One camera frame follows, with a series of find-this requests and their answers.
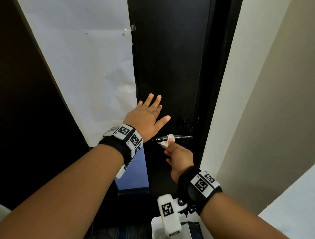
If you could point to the black left wristband with markers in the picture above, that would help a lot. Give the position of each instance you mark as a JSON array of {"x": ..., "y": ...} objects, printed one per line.
[{"x": 123, "y": 142}]

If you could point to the black door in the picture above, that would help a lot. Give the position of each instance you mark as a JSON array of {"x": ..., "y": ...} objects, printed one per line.
[{"x": 167, "y": 61}]

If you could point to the clear tape piece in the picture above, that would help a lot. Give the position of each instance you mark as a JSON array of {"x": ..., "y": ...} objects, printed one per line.
[{"x": 130, "y": 27}]

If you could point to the person's right hand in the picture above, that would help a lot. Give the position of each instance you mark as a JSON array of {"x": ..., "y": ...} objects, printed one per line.
[{"x": 180, "y": 160}]

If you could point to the white wet wipe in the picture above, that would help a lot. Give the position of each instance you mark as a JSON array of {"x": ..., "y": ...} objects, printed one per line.
[{"x": 168, "y": 139}]

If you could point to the person's left forearm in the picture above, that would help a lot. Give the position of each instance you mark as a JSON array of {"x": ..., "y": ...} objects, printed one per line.
[{"x": 69, "y": 197}]

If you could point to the person's left hand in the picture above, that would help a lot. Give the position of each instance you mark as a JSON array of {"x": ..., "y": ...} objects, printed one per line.
[{"x": 145, "y": 120}]

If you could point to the person's right forearm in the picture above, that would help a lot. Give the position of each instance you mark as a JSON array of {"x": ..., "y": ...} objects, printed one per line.
[{"x": 233, "y": 221}]

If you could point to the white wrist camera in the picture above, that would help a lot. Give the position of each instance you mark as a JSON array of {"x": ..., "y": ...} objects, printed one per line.
[
  {"x": 168, "y": 216},
  {"x": 123, "y": 170}
]

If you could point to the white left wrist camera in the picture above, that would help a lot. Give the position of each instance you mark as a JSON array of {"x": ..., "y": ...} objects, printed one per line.
[{"x": 123, "y": 170}]

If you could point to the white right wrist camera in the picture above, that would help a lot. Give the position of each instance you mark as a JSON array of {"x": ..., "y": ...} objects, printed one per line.
[{"x": 168, "y": 216}]

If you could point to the white plastic waste bin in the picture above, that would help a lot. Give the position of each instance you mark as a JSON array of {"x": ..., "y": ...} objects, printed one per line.
[{"x": 156, "y": 229}]

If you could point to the white paper sheet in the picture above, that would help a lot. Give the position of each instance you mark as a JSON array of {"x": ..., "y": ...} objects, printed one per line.
[{"x": 86, "y": 73}]

